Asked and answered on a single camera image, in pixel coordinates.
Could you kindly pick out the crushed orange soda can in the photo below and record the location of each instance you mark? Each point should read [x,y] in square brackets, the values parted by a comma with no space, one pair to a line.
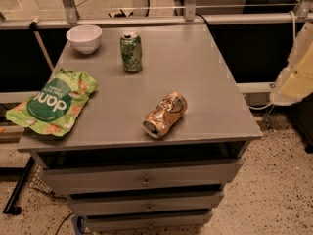
[168,111]

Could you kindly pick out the top grey drawer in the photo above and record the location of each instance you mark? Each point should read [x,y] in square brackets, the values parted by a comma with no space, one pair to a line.
[149,176]

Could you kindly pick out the bottom grey drawer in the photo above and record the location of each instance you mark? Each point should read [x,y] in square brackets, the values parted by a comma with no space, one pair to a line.
[149,220]

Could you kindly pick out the middle grey drawer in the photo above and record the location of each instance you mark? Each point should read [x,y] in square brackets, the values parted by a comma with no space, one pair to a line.
[150,203]

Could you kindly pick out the metal frame rail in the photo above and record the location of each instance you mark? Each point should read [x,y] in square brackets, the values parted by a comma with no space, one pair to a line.
[276,18]

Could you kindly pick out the green soda can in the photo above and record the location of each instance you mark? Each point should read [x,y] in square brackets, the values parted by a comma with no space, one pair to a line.
[131,51]

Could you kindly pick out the white bowl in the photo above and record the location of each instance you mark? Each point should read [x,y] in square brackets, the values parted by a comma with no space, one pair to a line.
[85,39]

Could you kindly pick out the green snack bag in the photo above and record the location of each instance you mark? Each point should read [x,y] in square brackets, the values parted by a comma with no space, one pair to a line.
[55,108]

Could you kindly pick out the grey drawer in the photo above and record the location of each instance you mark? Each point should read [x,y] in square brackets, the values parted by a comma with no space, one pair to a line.
[150,203]
[149,220]
[149,176]

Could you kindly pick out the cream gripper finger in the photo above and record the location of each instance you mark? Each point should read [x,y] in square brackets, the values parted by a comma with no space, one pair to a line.
[295,81]

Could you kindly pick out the grey drawer cabinet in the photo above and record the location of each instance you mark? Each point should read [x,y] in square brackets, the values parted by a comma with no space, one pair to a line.
[109,131]

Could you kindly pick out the black floor stand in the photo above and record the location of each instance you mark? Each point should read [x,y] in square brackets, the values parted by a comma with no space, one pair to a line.
[22,174]

